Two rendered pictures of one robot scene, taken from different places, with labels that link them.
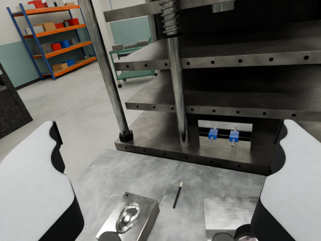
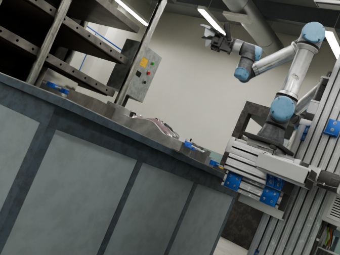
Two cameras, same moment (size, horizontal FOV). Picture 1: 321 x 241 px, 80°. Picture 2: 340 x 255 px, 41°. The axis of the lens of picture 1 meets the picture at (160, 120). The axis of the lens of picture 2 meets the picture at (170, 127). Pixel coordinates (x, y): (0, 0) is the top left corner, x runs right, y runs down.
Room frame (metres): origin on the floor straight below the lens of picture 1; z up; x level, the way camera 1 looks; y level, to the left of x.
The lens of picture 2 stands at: (-0.19, 2.41, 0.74)
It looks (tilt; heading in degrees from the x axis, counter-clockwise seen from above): 4 degrees up; 276
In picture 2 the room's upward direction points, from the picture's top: 23 degrees clockwise
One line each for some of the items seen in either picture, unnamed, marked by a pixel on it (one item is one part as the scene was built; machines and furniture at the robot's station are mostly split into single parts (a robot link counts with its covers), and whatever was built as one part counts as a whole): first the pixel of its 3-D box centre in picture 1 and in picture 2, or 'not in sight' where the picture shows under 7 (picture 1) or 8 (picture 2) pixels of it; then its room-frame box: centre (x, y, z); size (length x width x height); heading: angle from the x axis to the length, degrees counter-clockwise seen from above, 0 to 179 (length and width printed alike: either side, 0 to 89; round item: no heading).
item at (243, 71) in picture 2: not in sight; (243, 69); (-0.19, 0.02, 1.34); 0.11 x 0.08 x 0.11; 83
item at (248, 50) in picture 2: not in sight; (250, 52); (-0.19, 0.03, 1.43); 0.11 x 0.08 x 0.09; 173
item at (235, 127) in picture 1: (229, 112); (34, 79); (1.05, -0.44, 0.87); 0.50 x 0.27 x 0.17; 151
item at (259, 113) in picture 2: not in sight; (264, 180); (-1.19, -5.09, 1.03); 1.54 x 0.94 x 2.06; 61
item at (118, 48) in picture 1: (134, 61); not in sight; (4.69, 0.34, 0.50); 0.98 x 0.55 x 1.01; 81
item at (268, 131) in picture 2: not in sight; (272, 133); (-0.46, -0.07, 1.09); 0.15 x 0.15 x 0.10
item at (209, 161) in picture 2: not in sight; (215, 164); (-0.25, -0.43, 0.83); 0.13 x 0.05 x 0.05; 138
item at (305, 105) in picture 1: (224, 83); (25, 52); (1.18, -0.46, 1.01); 1.10 x 0.74 x 0.05; 61
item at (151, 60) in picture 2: not in sight; (107, 133); (0.59, -1.06, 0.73); 0.30 x 0.22 x 1.47; 61
